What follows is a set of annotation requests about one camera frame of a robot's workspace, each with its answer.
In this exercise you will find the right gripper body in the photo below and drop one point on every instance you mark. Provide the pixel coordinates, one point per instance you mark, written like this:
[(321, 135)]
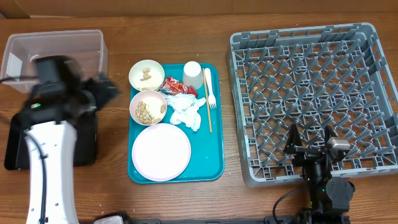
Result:
[(305, 155)]

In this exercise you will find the teal serving tray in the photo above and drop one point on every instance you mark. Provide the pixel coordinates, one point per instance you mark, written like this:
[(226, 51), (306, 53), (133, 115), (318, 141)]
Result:
[(207, 157)]

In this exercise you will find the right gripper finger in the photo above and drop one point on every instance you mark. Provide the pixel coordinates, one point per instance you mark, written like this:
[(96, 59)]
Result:
[(329, 132), (294, 139)]

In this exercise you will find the white paper cup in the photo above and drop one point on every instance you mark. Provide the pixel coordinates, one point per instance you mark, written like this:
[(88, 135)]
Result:
[(193, 75)]

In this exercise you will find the pink round plate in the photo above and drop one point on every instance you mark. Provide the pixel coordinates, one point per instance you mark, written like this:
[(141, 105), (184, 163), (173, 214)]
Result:
[(161, 152)]

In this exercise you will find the red snack wrapper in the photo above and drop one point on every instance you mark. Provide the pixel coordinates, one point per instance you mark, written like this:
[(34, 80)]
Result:
[(173, 87)]

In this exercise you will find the crumpled white tissue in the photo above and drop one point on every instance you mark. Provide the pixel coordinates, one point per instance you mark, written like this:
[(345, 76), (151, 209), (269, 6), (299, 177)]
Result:
[(185, 108)]

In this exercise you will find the pink bowl with peanuts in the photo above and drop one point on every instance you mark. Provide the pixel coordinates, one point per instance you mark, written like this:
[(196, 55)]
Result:
[(148, 107)]

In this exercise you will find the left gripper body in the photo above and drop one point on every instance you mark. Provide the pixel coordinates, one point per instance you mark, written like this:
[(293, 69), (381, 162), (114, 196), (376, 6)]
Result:
[(83, 98)]

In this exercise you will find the white plastic fork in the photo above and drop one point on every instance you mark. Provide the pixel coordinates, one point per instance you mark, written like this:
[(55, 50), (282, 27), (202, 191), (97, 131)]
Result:
[(211, 97)]

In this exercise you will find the wooden chopstick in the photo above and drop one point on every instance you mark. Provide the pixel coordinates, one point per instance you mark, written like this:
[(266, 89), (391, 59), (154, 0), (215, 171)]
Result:
[(207, 100)]

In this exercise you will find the grey dishwasher rack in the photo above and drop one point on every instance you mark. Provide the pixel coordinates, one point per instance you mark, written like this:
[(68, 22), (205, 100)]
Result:
[(312, 77)]

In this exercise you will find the black plastic tray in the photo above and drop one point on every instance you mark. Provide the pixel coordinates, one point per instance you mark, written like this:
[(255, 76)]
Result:
[(17, 156)]

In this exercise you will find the white bowl with rice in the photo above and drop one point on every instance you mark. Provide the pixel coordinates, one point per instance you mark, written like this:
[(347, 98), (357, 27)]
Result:
[(146, 75)]

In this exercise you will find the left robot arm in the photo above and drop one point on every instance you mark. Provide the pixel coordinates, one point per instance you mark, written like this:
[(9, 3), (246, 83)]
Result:
[(48, 119)]

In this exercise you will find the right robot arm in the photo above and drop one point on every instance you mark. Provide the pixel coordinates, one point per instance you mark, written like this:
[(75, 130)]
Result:
[(329, 196)]

